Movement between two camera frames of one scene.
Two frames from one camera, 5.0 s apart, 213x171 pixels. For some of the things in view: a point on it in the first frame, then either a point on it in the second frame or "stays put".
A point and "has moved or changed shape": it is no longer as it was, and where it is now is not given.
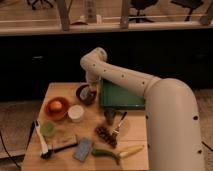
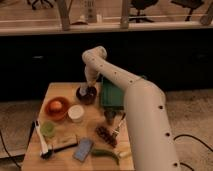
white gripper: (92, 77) stays put
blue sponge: (83, 149) stays put
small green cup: (47, 128) stays put
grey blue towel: (85, 93) has moved or changed shape
